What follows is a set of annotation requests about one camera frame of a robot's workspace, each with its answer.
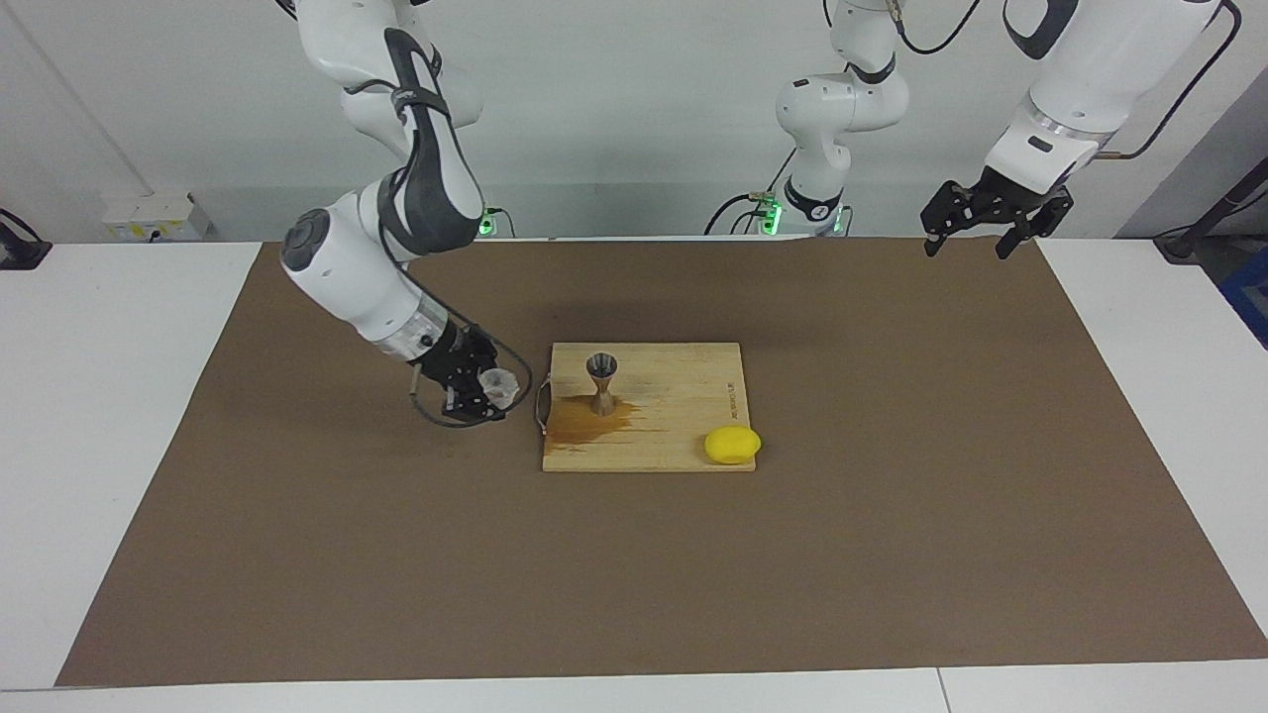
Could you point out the black stand pole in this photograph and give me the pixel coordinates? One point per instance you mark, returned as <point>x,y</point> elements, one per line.
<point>1204,223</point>

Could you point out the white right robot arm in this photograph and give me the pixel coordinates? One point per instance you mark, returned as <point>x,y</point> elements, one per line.
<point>347,267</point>

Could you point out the white wall power strip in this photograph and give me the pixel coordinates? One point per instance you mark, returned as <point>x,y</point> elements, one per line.
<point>154,216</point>

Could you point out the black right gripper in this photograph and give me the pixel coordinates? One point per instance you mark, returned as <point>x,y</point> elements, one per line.
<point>456,361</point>

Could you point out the clear glass cup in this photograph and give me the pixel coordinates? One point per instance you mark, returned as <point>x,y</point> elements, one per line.
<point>500,388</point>

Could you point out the steel double jigger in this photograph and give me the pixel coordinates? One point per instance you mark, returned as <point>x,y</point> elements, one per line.
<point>602,381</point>

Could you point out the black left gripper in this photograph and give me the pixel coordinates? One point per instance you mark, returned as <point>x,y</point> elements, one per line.
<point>1010,193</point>

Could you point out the yellow lemon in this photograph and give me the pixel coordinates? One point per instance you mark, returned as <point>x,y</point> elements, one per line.
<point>732,445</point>

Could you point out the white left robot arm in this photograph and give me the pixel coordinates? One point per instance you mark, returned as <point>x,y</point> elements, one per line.
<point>842,104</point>

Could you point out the wooden cutting board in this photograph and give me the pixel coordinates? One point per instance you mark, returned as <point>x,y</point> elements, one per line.
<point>674,396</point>

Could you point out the brown table mat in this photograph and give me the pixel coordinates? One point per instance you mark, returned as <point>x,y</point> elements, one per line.
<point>297,555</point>

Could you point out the blue crate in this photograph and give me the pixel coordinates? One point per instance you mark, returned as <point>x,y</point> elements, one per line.
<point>1250,297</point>

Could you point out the black clamp base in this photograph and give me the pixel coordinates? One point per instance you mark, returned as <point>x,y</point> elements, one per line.
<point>20,250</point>

